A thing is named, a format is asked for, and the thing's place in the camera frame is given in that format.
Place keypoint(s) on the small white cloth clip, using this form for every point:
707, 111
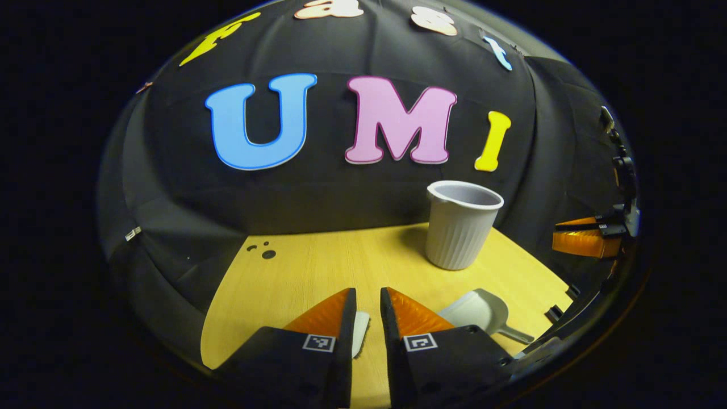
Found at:
133, 233

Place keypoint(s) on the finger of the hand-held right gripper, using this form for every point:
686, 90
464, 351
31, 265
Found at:
590, 222
585, 243

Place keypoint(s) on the wooden desktop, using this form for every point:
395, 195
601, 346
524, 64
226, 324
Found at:
306, 272

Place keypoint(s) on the white ribbed garbage bin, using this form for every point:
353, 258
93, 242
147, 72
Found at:
460, 238

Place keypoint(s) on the white plastic dustpan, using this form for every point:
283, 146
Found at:
474, 309

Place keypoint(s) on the small white broom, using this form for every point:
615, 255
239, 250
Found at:
360, 335

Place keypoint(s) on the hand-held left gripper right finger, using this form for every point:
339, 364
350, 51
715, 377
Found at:
395, 369

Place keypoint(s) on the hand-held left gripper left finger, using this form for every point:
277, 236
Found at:
343, 363

